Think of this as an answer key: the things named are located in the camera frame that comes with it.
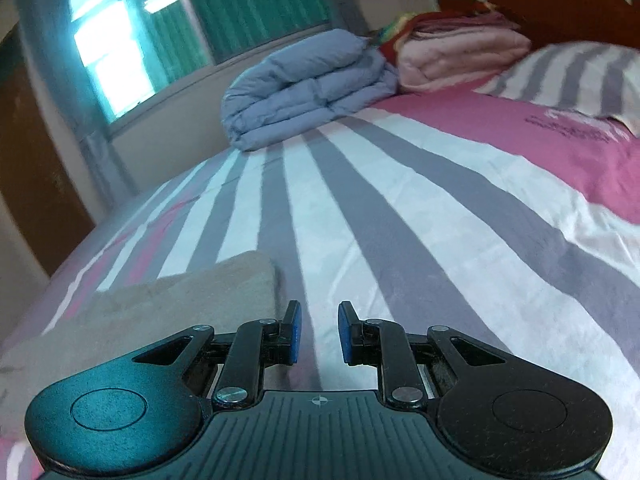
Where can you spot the window with green bars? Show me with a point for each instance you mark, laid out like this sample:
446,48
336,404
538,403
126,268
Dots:
200,20

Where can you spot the wooden headboard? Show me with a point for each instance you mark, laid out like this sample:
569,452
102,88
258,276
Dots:
560,0

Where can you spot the folded blue duvet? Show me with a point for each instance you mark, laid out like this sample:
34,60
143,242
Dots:
305,85

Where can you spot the grey blanket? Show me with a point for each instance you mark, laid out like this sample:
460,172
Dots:
150,310

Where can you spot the red folded cloth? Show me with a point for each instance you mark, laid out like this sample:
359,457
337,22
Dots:
430,22

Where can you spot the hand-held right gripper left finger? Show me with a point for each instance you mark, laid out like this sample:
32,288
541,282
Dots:
295,332

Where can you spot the striped pillow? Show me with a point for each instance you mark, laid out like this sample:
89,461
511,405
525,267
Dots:
565,77

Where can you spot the wooden door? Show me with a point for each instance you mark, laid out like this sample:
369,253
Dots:
35,170

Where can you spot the folded pink blanket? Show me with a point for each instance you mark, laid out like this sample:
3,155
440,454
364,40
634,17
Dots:
460,57

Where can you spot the bed with striped sheet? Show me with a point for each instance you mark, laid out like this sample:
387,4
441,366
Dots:
425,220

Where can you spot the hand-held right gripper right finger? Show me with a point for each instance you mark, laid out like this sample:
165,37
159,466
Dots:
344,332

